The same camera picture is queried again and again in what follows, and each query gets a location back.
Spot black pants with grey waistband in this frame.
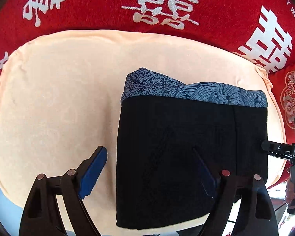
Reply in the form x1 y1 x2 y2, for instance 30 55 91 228
116 68 268 230

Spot peach sofa cushion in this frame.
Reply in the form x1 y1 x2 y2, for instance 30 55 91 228
0 30 286 235

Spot red blanket with white characters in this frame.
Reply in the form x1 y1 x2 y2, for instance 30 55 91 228
0 0 295 185

